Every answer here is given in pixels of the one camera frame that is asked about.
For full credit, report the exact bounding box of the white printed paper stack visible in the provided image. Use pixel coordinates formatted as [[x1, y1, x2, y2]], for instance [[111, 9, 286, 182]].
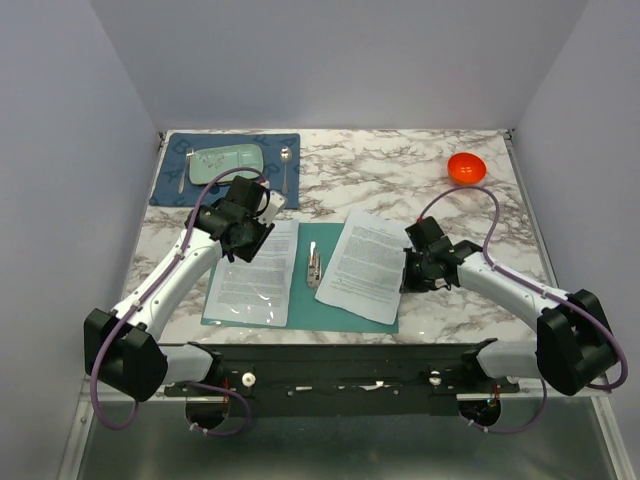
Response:
[[315, 209, 409, 326]]

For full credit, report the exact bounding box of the white printed paper sheet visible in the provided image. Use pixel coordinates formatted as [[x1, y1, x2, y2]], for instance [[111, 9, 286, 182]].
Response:
[[201, 220, 299, 328]]

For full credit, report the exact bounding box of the teal folder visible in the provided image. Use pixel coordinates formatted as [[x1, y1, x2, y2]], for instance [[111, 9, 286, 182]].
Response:
[[200, 222, 399, 334]]

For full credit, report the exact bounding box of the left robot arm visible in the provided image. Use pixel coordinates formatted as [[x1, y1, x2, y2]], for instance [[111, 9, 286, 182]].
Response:
[[84, 176, 286, 402]]

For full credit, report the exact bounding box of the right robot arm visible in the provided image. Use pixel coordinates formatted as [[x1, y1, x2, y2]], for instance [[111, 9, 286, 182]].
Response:
[[400, 217, 623, 396]]

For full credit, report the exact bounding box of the metal folder clip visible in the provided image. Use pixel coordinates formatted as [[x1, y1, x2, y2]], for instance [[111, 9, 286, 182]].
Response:
[[306, 241, 322, 290]]

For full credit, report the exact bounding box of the light green plate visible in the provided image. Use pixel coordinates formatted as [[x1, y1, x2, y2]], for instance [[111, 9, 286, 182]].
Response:
[[186, 144, 264, 185]]

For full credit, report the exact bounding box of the silver fork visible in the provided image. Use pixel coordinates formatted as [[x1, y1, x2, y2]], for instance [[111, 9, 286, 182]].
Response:
[[178, 147, 194, 194]]

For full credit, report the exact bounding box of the orange bowl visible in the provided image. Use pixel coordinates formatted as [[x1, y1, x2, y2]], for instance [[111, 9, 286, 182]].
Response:
[[447, 152, 487, 186]]

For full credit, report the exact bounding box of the blue placemat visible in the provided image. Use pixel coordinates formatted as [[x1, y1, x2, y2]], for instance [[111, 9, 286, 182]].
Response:
[[148, 131, 302, 210]]

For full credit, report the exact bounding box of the silver spoon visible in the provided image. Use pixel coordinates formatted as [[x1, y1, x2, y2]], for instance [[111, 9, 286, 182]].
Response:
[[280, 146, 293, 196]]

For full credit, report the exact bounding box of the black mounting base rail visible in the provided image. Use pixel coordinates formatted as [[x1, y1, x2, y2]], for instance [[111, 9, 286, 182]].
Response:
[[159, 338, 521, 419]]

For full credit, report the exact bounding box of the aluminium frame rail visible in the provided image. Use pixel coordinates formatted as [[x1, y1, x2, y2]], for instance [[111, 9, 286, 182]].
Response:
[[54, 357, 614, 480]]

